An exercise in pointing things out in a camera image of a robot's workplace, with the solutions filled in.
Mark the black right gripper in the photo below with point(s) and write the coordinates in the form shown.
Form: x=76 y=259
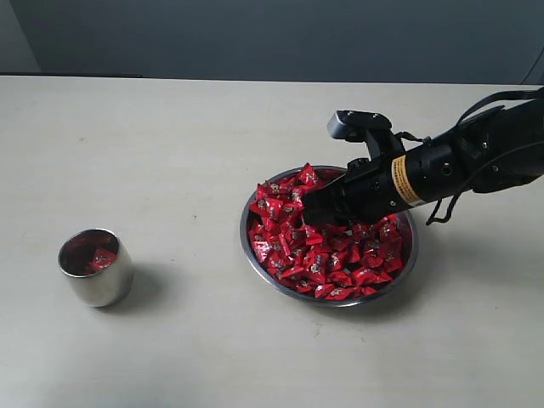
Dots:
x=374 y=189

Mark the pile of red candies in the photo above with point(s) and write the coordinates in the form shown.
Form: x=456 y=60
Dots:
x=323 y=255

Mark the steel bowl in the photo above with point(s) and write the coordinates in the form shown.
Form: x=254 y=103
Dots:
x=408 y=263

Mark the steel cup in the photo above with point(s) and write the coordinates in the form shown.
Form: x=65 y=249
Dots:
x=110 y=285

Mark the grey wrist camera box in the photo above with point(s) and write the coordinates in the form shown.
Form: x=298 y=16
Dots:
x=373 y=129

